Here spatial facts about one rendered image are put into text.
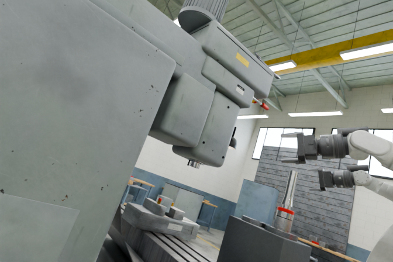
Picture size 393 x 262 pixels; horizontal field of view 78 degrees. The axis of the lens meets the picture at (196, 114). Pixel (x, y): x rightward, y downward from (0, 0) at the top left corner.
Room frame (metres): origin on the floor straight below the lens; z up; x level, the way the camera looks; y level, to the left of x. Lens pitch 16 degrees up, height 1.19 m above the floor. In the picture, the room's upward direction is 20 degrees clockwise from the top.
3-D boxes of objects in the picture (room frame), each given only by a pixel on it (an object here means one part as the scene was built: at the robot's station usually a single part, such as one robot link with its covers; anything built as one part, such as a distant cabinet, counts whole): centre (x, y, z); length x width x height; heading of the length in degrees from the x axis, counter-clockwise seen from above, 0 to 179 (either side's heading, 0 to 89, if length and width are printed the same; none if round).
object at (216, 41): (1.12, -0.06, 1.81); 0.47 x 0.26 x 0.16; 123
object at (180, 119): (1.02, 0.09, 1.47); 0.24 x 0.19 x 0.26; 33
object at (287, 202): (0.72, -0.34, 1.28); 0.03 x 0.03 x 0.11
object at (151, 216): (1.26, -0.02, 1.02); 0.35 x 0.15 x 0.11; 126
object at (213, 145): (1.12, -0.07, 1.47); 0.21 x 0.19 x 0.32; 33
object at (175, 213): (1.28, -0.04, 1.06); 0.15 x 0.06 x 0.04; 36
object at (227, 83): (1.10, -0.03, 1.68); 0.34 x 0.24 x 0.10; 123
